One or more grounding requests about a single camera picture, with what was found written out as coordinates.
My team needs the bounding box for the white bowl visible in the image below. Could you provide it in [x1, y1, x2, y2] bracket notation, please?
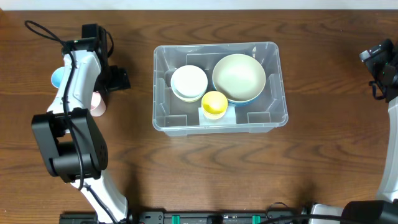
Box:
[170, 65, 208, 96]

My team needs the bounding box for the yellow bowl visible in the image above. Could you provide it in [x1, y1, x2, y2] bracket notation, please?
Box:
[176, 95, 202, 103]

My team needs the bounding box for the yellow cup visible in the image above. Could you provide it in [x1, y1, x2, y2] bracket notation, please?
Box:
[201, 91, 228, 114]

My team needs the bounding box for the large beige bowl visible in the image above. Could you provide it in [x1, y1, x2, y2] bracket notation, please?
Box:
[212, 54, 266, 101]

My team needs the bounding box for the dark blue bowl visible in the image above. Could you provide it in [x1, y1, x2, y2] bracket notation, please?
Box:
[216, 90, 261, 106]

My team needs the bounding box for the grey bowl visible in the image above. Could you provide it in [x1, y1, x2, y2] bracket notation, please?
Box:
[172, 88, 206, 98]

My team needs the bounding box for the cream white cup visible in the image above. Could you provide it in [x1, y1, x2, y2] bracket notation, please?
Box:
[202, 110, 226, 120]

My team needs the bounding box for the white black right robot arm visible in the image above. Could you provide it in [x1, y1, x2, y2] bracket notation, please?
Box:
[304, 39, 397, 224]

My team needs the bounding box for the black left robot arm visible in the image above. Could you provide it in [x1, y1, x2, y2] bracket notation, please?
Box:
[31, 24, 132, 223]

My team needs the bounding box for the pink cup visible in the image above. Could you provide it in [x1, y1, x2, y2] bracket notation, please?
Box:
[90, 92, 106, 117]

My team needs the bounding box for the light blue cup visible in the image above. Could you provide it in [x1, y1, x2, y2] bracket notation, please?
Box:
[50, 67, 65, 88]

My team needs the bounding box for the clear plastic storage bin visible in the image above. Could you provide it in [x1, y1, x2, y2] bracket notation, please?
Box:
[152, 42, 289, 136]

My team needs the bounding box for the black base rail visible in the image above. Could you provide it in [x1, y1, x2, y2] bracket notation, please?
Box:
[59, 210, 295, 224]

